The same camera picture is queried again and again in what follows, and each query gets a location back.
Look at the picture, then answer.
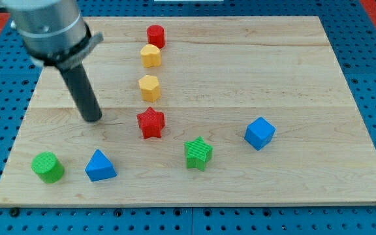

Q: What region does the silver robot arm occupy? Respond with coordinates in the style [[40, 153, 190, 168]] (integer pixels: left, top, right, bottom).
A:
[[2, 0, 103, 71]]

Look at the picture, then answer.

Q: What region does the green star block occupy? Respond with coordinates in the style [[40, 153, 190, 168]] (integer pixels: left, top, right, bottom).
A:
[[184, 136, 213, 171]]

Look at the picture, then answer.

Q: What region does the red star block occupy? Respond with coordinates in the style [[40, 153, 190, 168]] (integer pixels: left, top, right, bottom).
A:
[[136, 107, 165, 139]]

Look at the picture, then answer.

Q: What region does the yellow hexagon block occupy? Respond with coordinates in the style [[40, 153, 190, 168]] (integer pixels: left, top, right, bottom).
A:
[[138, 75, 161, 102]]

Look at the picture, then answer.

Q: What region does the wooden board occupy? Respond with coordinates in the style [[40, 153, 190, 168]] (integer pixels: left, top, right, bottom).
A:
[[0, 16, 376, 208]]

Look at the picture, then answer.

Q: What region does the blue cube block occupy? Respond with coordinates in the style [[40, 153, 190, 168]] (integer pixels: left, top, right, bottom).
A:
[[244, 117, 276, 151]]

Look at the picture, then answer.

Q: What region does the yellow heart block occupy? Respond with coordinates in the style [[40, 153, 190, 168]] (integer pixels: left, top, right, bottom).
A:
[[140, 44, 162, 68]]

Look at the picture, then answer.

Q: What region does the red cylinder block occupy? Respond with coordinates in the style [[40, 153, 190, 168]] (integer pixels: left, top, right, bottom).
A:
[[146, 25, 166, 49]]

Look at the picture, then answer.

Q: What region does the blue triangle block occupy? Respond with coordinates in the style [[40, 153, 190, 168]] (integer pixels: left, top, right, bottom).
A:
[[85, 149, 117, 181]]

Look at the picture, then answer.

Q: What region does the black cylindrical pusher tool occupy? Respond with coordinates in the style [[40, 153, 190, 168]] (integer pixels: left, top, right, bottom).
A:
[[59, 64, 102, 122]]

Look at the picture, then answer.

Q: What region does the green cylinder block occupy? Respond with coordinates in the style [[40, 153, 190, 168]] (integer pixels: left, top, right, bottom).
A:
[[31, 151, 65, 183]]

